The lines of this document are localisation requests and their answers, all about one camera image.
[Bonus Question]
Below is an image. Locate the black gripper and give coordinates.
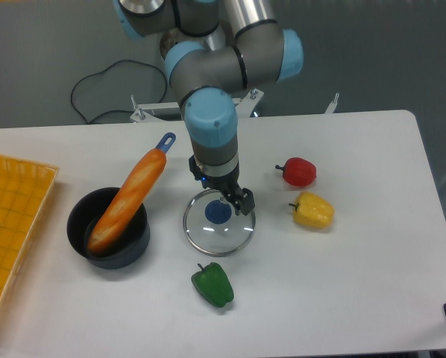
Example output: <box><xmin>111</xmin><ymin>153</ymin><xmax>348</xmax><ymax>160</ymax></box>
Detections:
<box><xmin>189</xmin><ymin>155</ymin><xmax>255</xmax><ymax>216</ymax></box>

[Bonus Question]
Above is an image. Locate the glass pot lid blue knob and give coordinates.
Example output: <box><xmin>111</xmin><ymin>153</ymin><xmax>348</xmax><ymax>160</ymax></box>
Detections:
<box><xmin>182</xmin><ymin>189</ymin><xmax>256</xmax><ymax>257</ymax></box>

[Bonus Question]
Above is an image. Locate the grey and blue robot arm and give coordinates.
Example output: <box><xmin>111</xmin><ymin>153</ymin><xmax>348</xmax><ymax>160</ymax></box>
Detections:
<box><xmin>114</xmin><ymin>1</ymin><xmax>304</xmax><ymax>215</ymax></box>

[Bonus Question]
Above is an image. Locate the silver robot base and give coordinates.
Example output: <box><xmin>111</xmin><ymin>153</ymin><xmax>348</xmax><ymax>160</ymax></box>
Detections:
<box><xmin>159</xmin><ymin>25</ymin><xmax>227</xmax><ymax>63</ymax></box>

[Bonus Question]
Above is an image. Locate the red toy bell pepper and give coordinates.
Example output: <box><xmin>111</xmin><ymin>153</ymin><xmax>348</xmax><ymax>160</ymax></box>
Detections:
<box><xmin>275</xmin><ymin>157</ymin><xmax>317</xmax><ymax>187</ymax></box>

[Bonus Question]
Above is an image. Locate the yellow toy bell pepper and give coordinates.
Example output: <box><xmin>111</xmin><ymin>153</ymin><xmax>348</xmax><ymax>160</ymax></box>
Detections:
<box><xmin>289</xmin><ymin>191</ymin><xmax>335</xmax><ymax>229</ymax></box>

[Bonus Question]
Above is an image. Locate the green toy bell pepper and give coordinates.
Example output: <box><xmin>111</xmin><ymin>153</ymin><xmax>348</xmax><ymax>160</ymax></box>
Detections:
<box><xmin>191</xmin><ymin>262</ymin><xmax>234</xmax><ymax>308</ymax></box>

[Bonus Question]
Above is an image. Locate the orange toy baguette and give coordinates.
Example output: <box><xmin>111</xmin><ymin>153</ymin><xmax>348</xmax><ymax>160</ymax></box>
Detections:
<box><xmin>87</xmin><ymin>148</ymin><xmax>167</xmax><ymax>256</ymax></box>

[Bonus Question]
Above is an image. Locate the yellow plastic basket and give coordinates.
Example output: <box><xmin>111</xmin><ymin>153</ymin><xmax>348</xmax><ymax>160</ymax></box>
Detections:
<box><xmin>0</xmin><ymin>154</ymin><xmax>59</xmax><ymax>306</ymax></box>

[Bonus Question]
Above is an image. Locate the white metal mounting frame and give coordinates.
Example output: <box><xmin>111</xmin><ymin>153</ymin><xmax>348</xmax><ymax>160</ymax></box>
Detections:
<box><xmin>129</xmin><ymin>88</ymin><xmax>340</xmax><ymax>123</ymax></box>

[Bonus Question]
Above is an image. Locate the dark grey pot blue handle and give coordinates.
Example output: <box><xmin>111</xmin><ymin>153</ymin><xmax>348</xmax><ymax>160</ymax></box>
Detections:
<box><xmin>66</xmin><ymin>132</ymin><xmax>176</xmax><ymax>269</ymax></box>

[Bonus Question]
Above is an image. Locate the black cable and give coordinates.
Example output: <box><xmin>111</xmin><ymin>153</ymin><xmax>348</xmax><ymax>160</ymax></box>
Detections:
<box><xmin>70</xmin><ymin>59</ymin><xmax>169</xmax><ymax>125</ymax></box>

